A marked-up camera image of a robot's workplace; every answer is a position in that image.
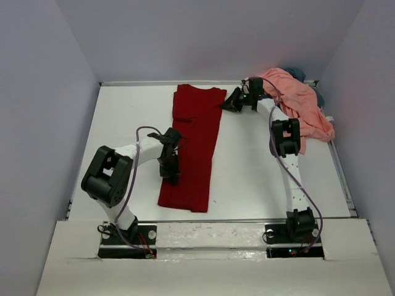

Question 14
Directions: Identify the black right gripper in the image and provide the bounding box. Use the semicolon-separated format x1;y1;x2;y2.
219;87;253;112

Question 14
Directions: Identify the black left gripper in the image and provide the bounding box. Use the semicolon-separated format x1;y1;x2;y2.
156;154;180;186

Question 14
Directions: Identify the red t shirt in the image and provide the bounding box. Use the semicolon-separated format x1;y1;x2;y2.
158;84;227;213

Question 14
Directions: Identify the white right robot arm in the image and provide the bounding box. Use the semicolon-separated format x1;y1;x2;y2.
220;76;320;247

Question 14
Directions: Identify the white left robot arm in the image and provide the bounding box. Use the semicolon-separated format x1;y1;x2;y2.
81;126;184;246

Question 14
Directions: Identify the pink t shirt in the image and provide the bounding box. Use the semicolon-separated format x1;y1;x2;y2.
262;68;335;154

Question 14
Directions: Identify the teal blue t shirt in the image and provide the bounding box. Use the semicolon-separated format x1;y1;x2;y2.
282;67;325;108

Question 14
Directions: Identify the aluminium front table rail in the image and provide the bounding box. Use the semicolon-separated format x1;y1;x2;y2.
139;218;286;224

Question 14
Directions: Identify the aluminium table rail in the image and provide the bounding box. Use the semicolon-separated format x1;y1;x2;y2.
139;218;286;224
98;79;320;87
328;141;359;218

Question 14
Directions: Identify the aluminium back table rail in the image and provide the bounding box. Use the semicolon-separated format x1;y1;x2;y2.
98;79;320;87

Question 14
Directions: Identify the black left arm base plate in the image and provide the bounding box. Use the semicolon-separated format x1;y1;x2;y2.
97;223;157;260

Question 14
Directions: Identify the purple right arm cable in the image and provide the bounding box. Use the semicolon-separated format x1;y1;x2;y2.
243;76;324;253

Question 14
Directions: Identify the aluminium right table rail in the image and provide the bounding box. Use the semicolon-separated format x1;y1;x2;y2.
328;141;359;218

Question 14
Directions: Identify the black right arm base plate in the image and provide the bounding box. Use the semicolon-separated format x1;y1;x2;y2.
262;224;324;259

